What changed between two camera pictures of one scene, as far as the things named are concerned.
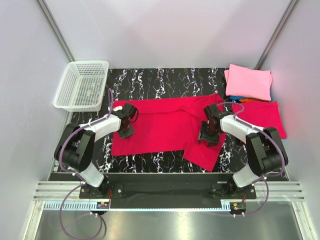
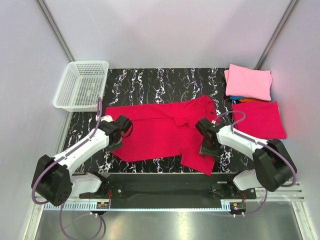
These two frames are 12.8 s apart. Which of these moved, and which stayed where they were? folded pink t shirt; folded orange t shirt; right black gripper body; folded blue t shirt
Moved: right black gripper body
Stayed: folded blue t shirt; folded orange t shirt; folded pink t shirt
